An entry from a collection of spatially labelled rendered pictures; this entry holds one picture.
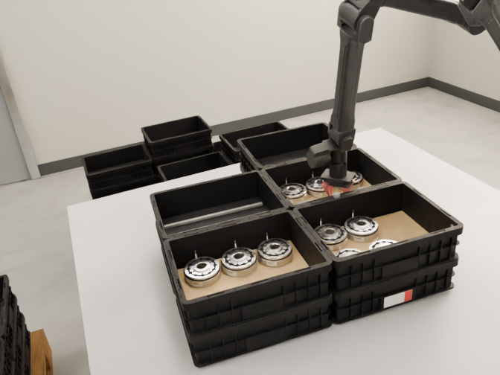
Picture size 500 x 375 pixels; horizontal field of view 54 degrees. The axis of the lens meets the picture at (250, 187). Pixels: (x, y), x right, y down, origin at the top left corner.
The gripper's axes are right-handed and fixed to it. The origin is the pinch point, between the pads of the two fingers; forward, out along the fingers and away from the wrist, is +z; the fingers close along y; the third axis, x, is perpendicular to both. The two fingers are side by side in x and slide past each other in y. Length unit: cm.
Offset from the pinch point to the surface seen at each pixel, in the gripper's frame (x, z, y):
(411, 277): -23.8, 6.8, 28.9
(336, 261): -39.5, -5.9, 12.4
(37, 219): 47, 86, -234
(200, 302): -65, -6, -13
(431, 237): -20.0, -5.0, 32.7
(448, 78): 378, 76, -9
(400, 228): -4.2, 4.4, 21.6
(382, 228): -6.5, 4.4, 16.3
